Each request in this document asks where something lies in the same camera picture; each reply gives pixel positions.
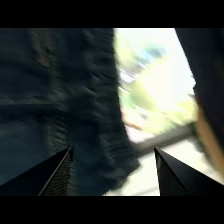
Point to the black garment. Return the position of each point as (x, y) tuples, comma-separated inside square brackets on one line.
[(208, 73)]

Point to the blue jeans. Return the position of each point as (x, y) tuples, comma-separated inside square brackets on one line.
[(60, 100)]

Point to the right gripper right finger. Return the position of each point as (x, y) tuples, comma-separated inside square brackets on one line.
[(181, 180)]

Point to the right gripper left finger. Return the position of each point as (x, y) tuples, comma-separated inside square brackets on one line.
[(36, 180)]

